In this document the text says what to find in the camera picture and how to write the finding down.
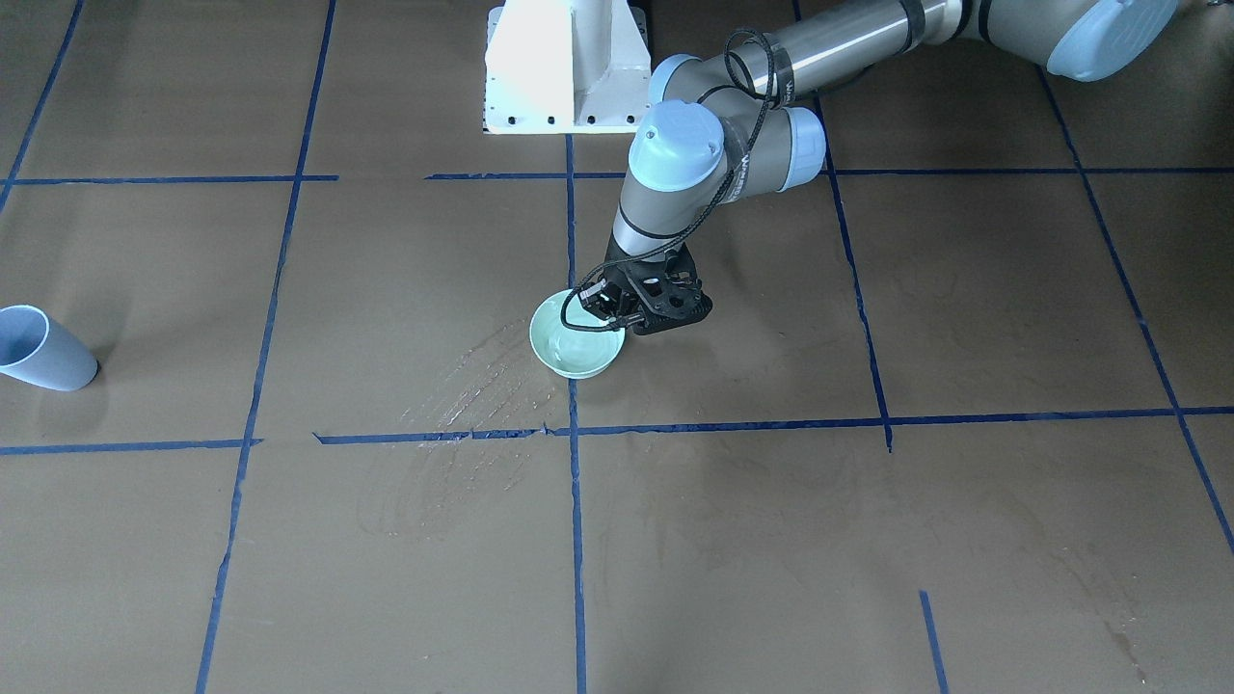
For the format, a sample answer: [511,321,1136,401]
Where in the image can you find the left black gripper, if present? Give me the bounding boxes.
[582,237,691,325]

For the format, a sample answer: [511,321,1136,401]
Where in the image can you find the mint green bowl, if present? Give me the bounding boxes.
[529,290,626,379]

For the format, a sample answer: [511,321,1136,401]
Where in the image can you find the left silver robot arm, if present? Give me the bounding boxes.
[566,1,1178,335]

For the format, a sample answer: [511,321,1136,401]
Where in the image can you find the light blue cup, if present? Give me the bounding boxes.
[1,305,97,391]

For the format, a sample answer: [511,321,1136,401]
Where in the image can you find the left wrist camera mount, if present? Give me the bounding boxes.
[629,269,713,335]

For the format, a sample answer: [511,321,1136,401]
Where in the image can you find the white pedestal column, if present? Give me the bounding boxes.
[482,1,652,135]

